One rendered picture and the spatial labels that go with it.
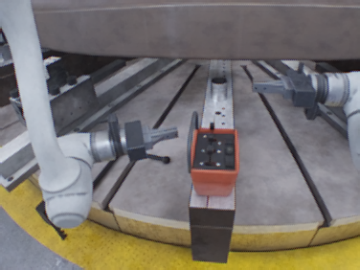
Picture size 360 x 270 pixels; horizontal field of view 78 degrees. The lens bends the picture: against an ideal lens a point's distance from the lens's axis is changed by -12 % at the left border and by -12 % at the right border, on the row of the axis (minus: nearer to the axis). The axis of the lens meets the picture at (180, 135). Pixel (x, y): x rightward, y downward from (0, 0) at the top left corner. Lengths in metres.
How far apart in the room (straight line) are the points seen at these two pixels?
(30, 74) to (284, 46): 1.06
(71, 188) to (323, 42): 1.21
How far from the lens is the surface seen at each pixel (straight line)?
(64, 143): 0.72
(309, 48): 1.32
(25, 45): 0.58
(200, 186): 0.73
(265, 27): 1.22
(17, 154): 1.67
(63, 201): 0.58
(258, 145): 1.55
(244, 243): 1.38
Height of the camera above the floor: 1.29
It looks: 38 degrees down
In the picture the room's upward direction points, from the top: 5 degrees counter-clockwise
